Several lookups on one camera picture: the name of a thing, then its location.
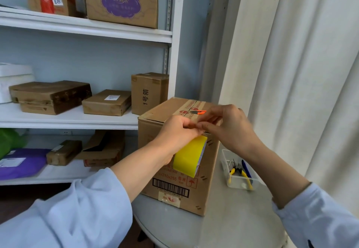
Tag person's left hand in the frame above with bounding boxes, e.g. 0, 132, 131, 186
153, 115, 204, 166

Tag person's right hand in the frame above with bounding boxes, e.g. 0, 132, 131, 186
195, 104, 266, 163

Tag brown cardboard box red print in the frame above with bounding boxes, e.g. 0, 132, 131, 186
137, 97, 224, 217

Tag yellow tape roll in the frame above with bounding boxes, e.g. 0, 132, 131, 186
172, 135, 208, 179

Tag yellow handled pliers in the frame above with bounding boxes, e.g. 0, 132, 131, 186
227, 162, 254, 191

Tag person's right forearm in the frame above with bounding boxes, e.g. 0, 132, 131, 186
246, 148, 359, 248

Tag person's left forearm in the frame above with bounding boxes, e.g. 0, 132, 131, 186
0, 141, 169, 248

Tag upright small cardboard box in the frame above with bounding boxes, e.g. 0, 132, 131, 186
131, 72, 170, 116

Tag open cardboard box red print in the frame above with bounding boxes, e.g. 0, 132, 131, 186
75, 130, 126, 168

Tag flat brown box white label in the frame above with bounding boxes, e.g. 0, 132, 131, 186
82, 89, 132, 116

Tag small taped brown parcel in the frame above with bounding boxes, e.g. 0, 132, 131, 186
46, 140, 83, 166

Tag box with purple logo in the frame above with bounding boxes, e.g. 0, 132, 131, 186
83, 0, 159, 29

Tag dark brown flat box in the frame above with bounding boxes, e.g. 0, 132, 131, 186
9, 81, 92, 116

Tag white foam box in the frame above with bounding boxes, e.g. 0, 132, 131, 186
0, 63, 35, 104

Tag clear plastic container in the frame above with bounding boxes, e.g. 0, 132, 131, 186
220, 149, 266, 191

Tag white curtain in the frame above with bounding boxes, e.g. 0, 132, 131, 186
199, 0, 359, 217

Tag white metal shelf unit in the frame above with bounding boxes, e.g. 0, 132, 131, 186
0, 0, 186, 186

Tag green object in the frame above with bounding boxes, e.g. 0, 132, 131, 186
0, 128, 28, 160

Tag blue handled tool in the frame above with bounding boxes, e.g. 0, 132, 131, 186
241, 159, 253, 180

